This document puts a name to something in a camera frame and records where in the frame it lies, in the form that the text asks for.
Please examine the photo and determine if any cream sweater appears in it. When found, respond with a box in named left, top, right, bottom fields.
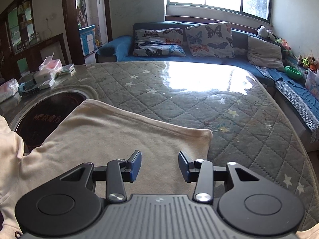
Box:
left=1, top=99, right=213, bottom=238

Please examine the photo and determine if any quilted grey star table cover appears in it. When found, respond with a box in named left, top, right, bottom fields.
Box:
left=1, top=62, right=318, bottom=238

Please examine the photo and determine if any black round induction cooktop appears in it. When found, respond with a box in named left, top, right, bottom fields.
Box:
left=14, top=91, right=86, bottom=154

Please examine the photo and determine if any green booklet stack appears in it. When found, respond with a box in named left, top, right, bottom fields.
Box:
left=57, top=64, right=75, bottom=76

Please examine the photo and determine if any white box on table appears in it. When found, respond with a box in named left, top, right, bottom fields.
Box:
left=33, top=69, right=56, bottom=90

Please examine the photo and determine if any blue black smart watch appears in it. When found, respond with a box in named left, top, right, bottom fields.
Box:
left=18, top=80, right=40, bottom=96

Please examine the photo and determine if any pink tissue pack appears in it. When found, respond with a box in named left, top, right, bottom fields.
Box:
left=38, top=53, right=63, bottom=73

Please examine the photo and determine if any blue sofa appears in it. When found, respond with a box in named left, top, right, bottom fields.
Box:
left=95, top=22, right=318, bottom=146

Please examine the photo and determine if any grey cushion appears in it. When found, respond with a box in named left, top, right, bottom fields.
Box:
left=247, top=36, right=284, bottom=72

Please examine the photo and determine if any right butterfly pillow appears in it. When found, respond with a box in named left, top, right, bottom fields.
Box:
left=185, top=22, right=235, bottom=58

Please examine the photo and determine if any butterfly pillow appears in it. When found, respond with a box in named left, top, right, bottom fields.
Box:
left=185, top=22, right=235, bottom=58
left=133, top=27, right=186, bottom=57

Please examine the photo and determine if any left butterfly pillow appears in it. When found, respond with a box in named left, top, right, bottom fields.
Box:
left=133, top=27, right=186, bottom=57

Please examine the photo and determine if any green bowl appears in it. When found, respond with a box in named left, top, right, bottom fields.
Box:
left=285, top=66, right=303, bottom=80

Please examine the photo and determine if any plastic bag with tissues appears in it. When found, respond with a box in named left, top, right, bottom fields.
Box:
left=0, top=78, right=19, bottom=103

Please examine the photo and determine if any blue white cabinet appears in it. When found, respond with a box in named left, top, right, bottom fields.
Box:
left=79, top=24, right=96, bottom=57

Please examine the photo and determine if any clear plastic storage box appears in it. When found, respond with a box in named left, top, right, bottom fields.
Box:
left=305, top=70, right=319, bottom=100

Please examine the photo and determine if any panda plush toy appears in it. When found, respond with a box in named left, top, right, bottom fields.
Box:
left=257, top=25, right=276, bottom=41

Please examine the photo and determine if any colourful plush toys pile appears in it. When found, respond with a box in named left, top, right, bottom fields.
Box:
left=297, top=55, right=318, bottom=72

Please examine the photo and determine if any dark wooden display cabinet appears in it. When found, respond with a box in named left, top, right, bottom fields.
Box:
left=1, top=0, right=36, bottom=80

